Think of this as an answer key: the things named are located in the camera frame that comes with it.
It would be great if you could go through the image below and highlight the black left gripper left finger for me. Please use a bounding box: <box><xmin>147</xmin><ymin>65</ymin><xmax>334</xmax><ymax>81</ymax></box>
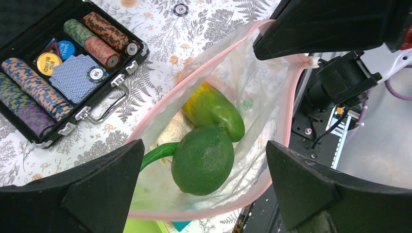
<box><xmin>0</xmin><ymin>139</ymin><xmax>145</xmax><ymax>233</ymax></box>

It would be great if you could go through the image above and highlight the green chili pepper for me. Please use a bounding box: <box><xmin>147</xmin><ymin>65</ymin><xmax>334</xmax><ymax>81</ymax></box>
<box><xmin>140</xmin><ymin>142</ymin><xmax>179</xmax><ymax>172</ymax></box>

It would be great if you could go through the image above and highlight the floral patterned table mat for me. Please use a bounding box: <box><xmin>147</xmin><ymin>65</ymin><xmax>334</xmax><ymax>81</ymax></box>
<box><xmin>0</xmin><ymin>0</ymin><xmax>274</xmax><ymax>233</ymax></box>

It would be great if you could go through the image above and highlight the teal small block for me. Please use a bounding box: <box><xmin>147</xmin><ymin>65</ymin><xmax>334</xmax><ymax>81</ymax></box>
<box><xmin>171</xmin><ymin>221</ymin><xmax>191</xmax><ymax>233</ymax></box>

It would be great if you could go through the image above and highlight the black poker chip case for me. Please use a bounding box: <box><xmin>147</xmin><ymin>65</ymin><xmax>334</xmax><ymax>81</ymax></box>
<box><xmin>0</xmin><ymin>0</ymin><xmax>149</xmax><ymax>148</ymax></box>

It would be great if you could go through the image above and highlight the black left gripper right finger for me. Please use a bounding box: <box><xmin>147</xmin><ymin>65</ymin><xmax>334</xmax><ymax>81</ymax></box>
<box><xmin>266</xmin><ymin>141</ymin><xmax>412</xmax><ymax>233</ymax></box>

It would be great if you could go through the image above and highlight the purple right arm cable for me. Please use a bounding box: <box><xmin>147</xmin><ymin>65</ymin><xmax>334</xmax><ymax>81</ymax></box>
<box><xmin>384</xmin><ymin>64</ymin><xmax>412</xmax><ymax>101</ymax></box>

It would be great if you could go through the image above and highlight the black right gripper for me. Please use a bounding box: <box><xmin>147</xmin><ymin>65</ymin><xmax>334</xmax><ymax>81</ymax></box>
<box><xmin>253</xmin><ymin>0</ymin><xmax>412</xmax><ymax>60</ymax></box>

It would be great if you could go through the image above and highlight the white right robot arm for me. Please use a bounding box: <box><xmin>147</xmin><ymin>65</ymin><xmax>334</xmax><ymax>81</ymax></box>
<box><xmin>253</xmin><ymin>0</ymin><xmax>412</xmax><ymax>110</ymax></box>

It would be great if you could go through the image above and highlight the white cauliflower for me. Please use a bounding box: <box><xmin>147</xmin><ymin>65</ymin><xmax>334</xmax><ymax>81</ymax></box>
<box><xmin>151</xmin><ymin>110</ymin><xmax>196</xmax><ymax>149</ymax></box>

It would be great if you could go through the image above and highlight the clear pink zip top bag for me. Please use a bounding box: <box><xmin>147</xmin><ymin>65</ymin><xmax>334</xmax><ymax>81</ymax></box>
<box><xmin>129</xmin><ymin>19</ymin><xmax>316</xmax><ymax>221</ymax></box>

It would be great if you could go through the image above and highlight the green plastic food tray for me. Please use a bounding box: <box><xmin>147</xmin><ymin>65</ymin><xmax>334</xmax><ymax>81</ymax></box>
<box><xmin>123</xmin><ymin>218</ymin><xmax>169</xmax><ymax>233</ymax></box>

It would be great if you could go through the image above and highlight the dark green avocado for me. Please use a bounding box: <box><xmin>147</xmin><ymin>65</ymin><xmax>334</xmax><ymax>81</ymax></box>
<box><xmin>171</xmin><ymin>125</ymin><xmax>235</xmax><ymax>196</ymax></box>

